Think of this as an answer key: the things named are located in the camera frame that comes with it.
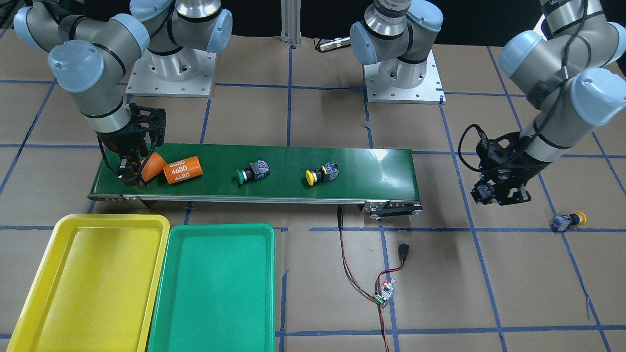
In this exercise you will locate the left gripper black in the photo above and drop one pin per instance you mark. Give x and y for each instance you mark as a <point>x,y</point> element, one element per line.
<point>519,169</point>

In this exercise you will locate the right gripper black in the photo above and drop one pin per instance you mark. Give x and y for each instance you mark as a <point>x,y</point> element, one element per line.
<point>119,142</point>

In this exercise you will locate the plain orange cylinder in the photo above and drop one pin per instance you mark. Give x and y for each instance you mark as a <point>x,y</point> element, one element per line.
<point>152,166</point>

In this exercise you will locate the orange cylinder labelled 4680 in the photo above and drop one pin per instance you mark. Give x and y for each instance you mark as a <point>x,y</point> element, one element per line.
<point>182,170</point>

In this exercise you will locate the yellow push button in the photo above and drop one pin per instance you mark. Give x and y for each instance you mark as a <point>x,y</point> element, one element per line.
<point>324,173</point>
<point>561,222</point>

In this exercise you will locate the green push button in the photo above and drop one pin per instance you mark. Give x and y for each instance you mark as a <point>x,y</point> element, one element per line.
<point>483,193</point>
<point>255,171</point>

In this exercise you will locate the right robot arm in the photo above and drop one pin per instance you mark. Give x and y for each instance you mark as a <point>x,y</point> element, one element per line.
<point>167,47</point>

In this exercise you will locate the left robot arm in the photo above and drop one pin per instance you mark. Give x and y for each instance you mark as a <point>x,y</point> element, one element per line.
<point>564,77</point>

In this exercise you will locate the yellow plastic tray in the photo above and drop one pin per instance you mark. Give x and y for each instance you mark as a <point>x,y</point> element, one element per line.
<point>95,288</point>

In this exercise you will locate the green conveyor belt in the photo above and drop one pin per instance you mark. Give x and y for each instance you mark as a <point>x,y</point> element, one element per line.
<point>381,182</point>

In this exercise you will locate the green plastic tray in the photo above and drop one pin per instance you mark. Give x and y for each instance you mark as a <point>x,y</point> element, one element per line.
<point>216,291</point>

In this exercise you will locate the small motor controller board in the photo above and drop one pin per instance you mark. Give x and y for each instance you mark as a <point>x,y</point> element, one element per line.
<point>384,293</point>

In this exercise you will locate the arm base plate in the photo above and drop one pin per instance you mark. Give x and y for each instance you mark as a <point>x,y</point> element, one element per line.
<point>393,81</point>
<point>187,73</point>

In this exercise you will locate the aluminium frame post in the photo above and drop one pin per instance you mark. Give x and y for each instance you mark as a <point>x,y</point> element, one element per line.
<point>290,12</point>

